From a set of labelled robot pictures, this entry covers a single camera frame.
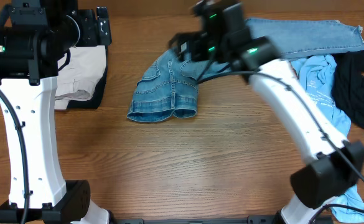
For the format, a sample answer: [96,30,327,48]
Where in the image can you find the blue denim jeans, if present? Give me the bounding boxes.
[126,17,364,123]

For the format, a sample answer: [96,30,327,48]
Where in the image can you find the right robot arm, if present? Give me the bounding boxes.
[169,1,364,223]

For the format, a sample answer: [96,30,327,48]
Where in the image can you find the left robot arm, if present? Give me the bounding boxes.
[0,0,115,224]

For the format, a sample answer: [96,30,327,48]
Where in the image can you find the folded beige trousers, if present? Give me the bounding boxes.
[55,46,108,110]

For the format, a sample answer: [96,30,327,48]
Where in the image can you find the folded black garment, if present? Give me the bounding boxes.
[67,46,108,110]

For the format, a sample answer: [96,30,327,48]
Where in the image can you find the light blue printed t-shirt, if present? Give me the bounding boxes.
[290,54,364,223]

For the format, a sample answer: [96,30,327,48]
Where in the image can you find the crumpled black garment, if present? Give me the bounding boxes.
[332,50,364,129]

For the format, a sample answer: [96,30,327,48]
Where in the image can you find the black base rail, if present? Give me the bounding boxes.
[110,213,284,224]

